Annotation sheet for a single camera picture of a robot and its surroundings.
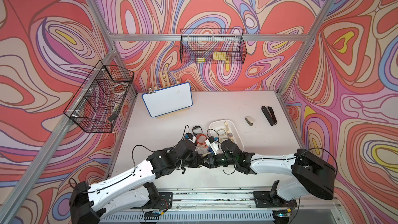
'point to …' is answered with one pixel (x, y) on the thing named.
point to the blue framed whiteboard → (168, 99)
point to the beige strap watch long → (226, 124)
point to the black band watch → (196, 127)
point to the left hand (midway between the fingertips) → (203, 159)
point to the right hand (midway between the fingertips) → (200, 166)
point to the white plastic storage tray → (221, 130)
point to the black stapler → (269, 114)
